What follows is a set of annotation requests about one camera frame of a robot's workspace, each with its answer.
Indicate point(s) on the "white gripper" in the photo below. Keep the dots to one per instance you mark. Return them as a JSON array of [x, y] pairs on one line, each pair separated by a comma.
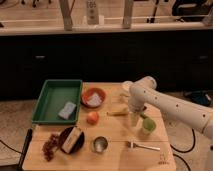
[[136, 107]]

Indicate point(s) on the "yellow banana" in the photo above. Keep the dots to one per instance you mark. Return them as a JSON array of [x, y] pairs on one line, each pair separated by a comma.
[[121, 112]]

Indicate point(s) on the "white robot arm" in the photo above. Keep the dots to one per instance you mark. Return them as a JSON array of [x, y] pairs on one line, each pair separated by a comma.
[[194, 115]]

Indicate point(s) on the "small metal cup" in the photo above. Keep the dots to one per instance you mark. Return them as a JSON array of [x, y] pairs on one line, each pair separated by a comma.
[[100, 144]]

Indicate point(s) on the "silver fork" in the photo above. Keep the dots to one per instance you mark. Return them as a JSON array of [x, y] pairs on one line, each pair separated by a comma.
[[134, 145]]

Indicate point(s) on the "wooden table board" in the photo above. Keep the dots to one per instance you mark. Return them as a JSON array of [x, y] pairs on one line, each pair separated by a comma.
[[117, 130]]

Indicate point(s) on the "orange tomato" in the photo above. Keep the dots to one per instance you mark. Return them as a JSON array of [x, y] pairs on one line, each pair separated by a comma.
[[92, 118]]

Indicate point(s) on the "white crumpled cloth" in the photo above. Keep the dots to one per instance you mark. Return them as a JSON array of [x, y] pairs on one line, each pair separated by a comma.
[[94, 100]]

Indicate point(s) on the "orange bowl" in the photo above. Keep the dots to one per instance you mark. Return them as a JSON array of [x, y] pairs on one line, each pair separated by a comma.
[[90, 91]]

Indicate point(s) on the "wooden block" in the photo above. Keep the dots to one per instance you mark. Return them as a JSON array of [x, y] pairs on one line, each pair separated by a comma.
[[71, 139]]

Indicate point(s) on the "black plate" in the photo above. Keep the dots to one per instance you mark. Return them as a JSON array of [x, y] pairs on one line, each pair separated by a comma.
[[79, 141]]

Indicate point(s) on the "green plastic tray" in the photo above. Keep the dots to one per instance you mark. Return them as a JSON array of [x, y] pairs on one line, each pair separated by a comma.
[[54, 95]]

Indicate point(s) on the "red grapes bunch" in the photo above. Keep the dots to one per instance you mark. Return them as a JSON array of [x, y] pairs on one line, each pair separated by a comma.
[[50, 147]]

